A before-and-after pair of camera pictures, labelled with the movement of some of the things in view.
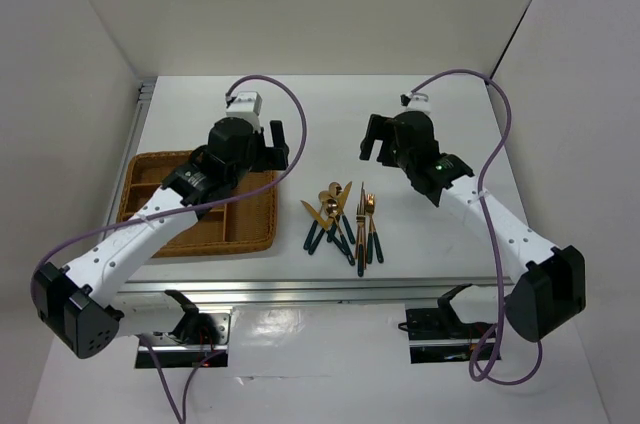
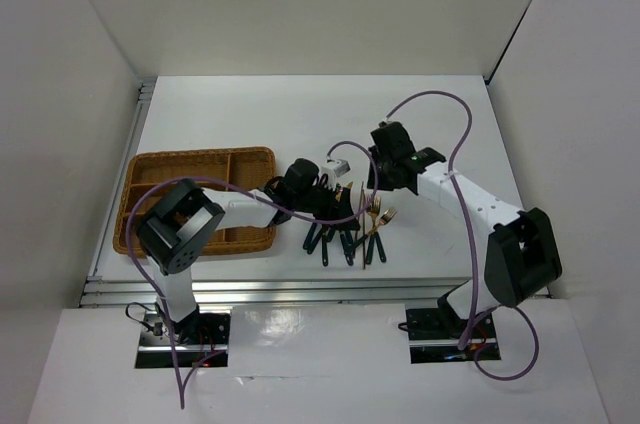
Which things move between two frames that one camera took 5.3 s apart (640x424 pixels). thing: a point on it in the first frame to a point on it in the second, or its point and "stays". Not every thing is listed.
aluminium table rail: x=306 y=292 stays
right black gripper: x=383 y=129 to x=389 y=185
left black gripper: x=271 y=157 to x=332 y=210
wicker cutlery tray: x=245 y=221 stays
